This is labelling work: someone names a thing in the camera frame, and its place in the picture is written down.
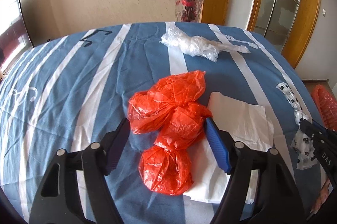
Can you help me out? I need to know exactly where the white black-dotted plastic bag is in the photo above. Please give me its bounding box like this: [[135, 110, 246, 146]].
[[277, 82, 318, 170]]

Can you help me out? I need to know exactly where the orange plastic bag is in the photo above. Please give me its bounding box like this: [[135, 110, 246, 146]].
[[128, 70, 212, 196]]

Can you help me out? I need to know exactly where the person's right hand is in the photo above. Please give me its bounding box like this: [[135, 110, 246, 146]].
[[311, 178, 331, 214]]

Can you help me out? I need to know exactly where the red plastic laundry basket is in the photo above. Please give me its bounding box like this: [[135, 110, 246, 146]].
[[311, 84, 337, 131]]

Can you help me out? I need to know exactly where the blue white striped tablecloth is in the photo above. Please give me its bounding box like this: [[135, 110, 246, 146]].
[[0, 21, 333, 224]]

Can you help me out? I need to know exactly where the wooden frosted glass door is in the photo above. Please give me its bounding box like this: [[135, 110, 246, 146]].
[[247, 0, 321, 68]]

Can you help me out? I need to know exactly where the white knotted plastic bag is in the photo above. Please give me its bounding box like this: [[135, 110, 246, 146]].
[[160, 26, 250, 62]]

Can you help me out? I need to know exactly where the black television screen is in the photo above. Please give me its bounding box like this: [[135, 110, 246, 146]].
[[0, 0, 34, 74]]

